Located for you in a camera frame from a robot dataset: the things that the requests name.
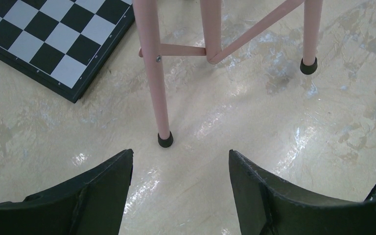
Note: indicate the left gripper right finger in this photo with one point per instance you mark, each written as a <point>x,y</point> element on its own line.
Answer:
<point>267,204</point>

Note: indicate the pink music stand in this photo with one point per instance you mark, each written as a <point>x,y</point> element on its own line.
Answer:
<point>152,50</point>

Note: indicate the black white chessboard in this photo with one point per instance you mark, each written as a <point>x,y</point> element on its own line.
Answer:
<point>62,44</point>

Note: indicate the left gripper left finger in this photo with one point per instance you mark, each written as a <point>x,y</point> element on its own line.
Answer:
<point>91,203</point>

